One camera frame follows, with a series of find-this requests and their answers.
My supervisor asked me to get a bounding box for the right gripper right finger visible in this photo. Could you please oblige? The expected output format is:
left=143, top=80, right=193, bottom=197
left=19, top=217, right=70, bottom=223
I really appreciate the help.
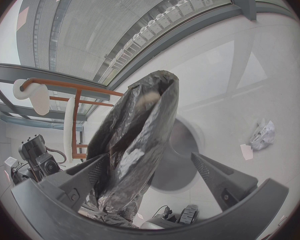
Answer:
left=191, top=152, right=258, bottom=213

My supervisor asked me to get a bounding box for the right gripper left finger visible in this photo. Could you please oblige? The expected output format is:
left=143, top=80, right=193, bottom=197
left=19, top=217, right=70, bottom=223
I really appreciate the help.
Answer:
left=39, top=153, right=110, bottom=211

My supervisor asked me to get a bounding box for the black plastic bag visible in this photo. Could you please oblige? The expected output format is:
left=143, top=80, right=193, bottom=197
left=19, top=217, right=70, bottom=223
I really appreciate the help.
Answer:
left=84, top=70, right=180, bottom=228

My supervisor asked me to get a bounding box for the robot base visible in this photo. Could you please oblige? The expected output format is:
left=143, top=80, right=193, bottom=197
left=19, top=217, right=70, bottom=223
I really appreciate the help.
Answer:
left=139, top=205, right=201, bottom=231

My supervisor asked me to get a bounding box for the white trash bin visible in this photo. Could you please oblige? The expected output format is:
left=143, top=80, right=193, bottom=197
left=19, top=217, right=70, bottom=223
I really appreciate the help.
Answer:
left=150, top=116, right=206, bottom=195

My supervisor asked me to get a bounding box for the wooden chair with white cushions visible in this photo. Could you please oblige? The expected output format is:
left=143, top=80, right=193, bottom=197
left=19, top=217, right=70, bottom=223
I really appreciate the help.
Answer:
left=12, top=77, right=124, bottom=163

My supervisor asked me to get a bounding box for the crumpled white printed wrapper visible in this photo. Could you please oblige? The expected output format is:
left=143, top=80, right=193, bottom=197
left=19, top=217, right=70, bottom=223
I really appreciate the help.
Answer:
left=248, top=118, right=276, bottom=151

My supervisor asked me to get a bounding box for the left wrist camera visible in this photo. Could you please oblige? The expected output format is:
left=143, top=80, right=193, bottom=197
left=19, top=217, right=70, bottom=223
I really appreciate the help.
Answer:
left=36, top=153, right=61, bottom=177

